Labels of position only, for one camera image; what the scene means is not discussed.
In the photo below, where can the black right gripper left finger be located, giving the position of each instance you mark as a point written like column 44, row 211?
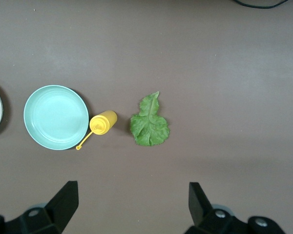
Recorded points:
column 63, row 207

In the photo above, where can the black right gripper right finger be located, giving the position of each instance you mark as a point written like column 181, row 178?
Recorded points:
column 200, row 214

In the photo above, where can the green lettuce leaf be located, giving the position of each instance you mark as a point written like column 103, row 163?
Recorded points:
column 149, row 125

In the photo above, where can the mint green plate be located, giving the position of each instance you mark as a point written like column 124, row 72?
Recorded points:
column 56, row 117

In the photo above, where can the yellow mustard squeeze bottle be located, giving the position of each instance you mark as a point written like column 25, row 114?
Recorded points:
column 102, row 122

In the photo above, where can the brown table cover sheet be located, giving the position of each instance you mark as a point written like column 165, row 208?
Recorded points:
column 146, row 48

